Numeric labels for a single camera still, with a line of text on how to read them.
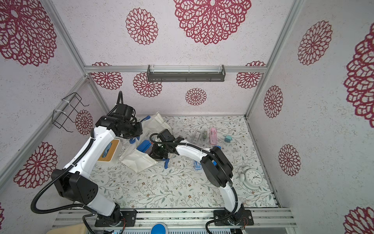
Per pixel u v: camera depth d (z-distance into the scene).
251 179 0.83
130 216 0.74
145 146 0.93
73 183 0.41
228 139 1.05
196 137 1.06
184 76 0.86
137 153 0.74
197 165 0.92
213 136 1.06
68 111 0.79
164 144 0.71
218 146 1.01
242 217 0.71
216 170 0.51
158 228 0.70
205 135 1.07
